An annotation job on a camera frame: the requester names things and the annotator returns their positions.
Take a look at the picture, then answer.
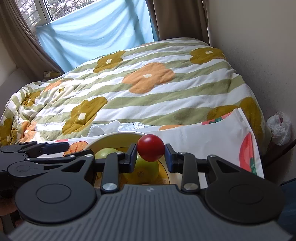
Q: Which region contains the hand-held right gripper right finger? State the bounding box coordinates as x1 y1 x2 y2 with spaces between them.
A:
164 144 234 193

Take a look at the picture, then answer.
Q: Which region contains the light blue hanging cloth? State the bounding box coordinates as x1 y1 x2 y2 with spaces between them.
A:
35 0 154 72

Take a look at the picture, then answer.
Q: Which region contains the brown curtain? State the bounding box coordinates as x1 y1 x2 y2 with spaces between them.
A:
146 0 211 45
0 0 66 80

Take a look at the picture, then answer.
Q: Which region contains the green apple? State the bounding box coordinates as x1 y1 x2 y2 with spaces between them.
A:
122 154 160 185
95 148 120 160

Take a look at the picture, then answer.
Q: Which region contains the yellow cartoon print bowl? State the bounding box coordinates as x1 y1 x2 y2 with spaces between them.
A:
87 131 171 193

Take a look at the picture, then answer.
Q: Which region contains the fruit print white tablecloth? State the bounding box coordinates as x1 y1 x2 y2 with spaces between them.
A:
37 108 265 191

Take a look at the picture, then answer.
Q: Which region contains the white plastic bag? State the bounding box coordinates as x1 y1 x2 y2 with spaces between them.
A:
267 112 292 146

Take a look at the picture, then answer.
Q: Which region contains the floral pillow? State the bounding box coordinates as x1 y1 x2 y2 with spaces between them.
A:
43 71 63 80

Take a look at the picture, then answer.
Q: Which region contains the dark furniture edge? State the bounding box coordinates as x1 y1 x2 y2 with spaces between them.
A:
261 138 296 168

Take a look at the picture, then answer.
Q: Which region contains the red cherry tomato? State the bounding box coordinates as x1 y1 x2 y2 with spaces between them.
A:
137 134 165 162

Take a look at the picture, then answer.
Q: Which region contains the floral striped blanket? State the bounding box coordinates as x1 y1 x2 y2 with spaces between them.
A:
0 37 267 149

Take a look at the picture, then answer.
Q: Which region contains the window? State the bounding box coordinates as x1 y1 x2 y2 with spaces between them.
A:
17 0 125 29

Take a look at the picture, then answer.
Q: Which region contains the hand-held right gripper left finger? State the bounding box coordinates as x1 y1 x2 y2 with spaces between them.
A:
60 143 138 195

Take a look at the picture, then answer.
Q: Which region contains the crumpled white plastic wrap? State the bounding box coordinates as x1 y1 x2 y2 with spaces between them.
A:
88 120 151 138

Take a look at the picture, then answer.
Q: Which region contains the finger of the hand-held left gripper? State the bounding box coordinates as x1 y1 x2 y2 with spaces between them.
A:
24 149 94 166
20 142 70 157

